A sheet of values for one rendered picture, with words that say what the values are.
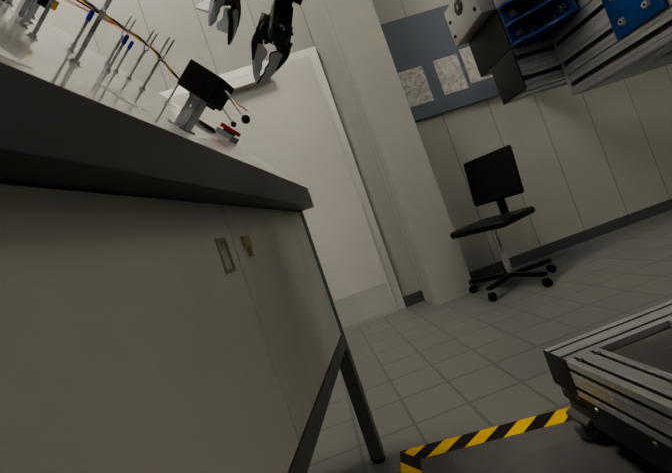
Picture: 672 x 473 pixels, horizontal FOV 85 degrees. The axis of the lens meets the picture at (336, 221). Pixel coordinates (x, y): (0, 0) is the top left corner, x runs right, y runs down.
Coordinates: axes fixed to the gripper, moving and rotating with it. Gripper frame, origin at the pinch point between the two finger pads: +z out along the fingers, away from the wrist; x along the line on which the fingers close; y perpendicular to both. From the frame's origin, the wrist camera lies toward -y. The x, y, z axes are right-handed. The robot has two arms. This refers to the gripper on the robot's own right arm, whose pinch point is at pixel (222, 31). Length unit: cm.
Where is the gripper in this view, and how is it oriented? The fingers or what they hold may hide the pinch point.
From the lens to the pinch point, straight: 108.8
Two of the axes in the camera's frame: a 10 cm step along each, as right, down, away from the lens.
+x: -2.6, -0.8, -9.6
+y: -9.6, -1.3, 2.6
